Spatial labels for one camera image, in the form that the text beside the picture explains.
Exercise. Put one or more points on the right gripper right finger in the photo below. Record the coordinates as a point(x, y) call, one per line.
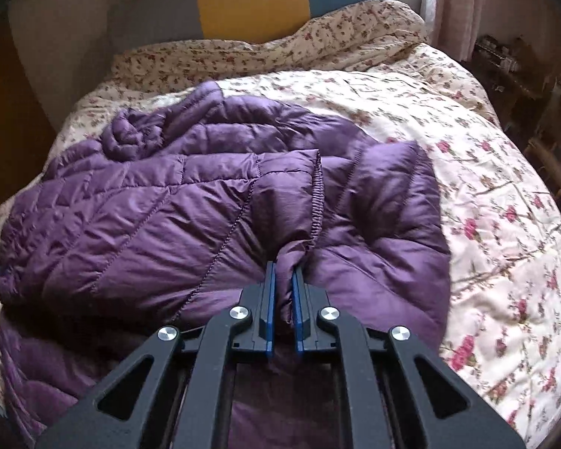
point(390, 389)

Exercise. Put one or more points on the small-floral pillow bedding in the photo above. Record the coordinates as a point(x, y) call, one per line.
point(357, 37)

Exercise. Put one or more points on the pink curtain right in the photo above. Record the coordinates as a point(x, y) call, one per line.
point(456, 27)

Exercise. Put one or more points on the rattan chair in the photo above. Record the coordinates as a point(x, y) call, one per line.
point(544, 146)

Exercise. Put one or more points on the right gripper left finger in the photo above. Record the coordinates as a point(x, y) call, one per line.
point(176, 389)

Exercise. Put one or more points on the cluttered wooden side table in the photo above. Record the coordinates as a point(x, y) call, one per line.
point(517, 82)

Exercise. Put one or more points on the purple quilted down jacket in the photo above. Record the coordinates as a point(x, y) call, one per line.
point(166, 217)

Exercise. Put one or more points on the floral cream bed quilt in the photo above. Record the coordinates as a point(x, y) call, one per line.
point(503, 227)

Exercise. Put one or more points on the wooden wardrobe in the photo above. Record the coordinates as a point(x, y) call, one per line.
point(25, 132)

